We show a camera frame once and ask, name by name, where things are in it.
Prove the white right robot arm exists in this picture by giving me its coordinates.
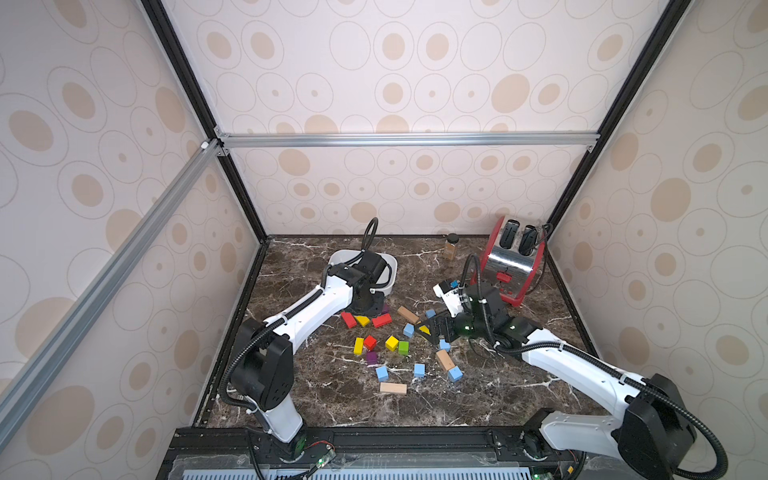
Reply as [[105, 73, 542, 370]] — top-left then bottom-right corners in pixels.
[[428, 281, 729, 479]]

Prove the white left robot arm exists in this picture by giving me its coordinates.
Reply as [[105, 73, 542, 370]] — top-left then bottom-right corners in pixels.
[[218, 250, 398, 445]]

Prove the white rectangular dish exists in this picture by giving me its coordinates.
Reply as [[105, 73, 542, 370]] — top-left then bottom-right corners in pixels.
[[328, 249, 398, 296]]

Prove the long red block left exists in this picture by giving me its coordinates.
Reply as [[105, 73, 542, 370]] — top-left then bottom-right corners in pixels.
[[341, 312, 358, 329]]

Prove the long red block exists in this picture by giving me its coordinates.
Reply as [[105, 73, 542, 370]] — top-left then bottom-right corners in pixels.
[[341, 312, 358, 329], [372, 313, 392, 328]]

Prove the long red block middle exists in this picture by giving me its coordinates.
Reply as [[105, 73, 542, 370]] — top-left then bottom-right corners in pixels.
[[372, 313, 392, 328]]

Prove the tan block right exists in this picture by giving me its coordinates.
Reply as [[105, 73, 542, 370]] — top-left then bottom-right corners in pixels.
[[436, 350, 455, 371]]

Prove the small red cube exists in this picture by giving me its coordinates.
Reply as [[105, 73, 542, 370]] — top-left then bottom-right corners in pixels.
[[363, 336, 377, 351]]

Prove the red silver toaster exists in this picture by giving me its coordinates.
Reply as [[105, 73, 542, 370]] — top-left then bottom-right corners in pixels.
[[480, 215, 552, 307]]

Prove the long tan block upper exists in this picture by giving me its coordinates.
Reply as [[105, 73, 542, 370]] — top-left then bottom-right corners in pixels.
[[397, 306, 420, 325]]

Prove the long tan block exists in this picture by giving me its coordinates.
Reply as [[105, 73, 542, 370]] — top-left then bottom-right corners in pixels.
[[380, 382, 408, 395], [397, 306, 420, 325]]

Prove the narrow yellow block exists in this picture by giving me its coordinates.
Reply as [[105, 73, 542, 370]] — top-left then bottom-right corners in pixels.
[[353, 337, 364, 356]]

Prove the small yellow cube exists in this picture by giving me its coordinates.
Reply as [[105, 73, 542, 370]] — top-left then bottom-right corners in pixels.
[[385, 336, 399, 351]]

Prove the small brown spice jar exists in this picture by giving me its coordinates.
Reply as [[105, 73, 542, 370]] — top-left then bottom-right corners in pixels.
[[443, 233, 460, 260]]

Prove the long tan block bottom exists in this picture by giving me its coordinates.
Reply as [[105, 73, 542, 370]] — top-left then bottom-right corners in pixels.
[[380, 382, 408, 395]]

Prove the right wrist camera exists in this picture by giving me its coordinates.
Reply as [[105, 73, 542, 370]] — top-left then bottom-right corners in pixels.
[[433, 280, 468, 318]]

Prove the silver horizontal frame bar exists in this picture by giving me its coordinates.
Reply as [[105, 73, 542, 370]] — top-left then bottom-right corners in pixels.
[[221, 131, 600, 148]]

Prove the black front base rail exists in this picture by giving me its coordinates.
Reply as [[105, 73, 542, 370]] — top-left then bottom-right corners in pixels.
[[157, 427, 637, 479]]

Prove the silver diagonal frame bar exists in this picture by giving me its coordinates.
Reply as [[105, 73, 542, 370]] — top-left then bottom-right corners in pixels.
[[1, 139, 221, 448]]

